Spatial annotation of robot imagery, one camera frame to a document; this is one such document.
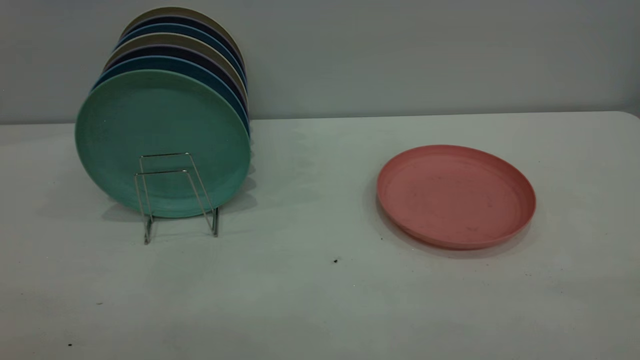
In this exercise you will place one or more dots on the blue round plastic plate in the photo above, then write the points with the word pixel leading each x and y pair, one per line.
pixel 170 29
pixel 165 62

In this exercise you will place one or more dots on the pink round plastic plate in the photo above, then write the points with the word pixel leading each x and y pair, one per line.
pixel 450 195

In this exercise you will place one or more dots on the dark navy round plate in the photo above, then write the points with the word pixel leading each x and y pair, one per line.
pixel 170 51
pixel 170 20

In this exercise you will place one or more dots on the green round plastic plate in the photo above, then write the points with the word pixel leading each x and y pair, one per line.
pixel 150 125

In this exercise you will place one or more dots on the beige round plastic plate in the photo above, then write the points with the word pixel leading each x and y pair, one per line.
pixel 165 39
pixel 175 10

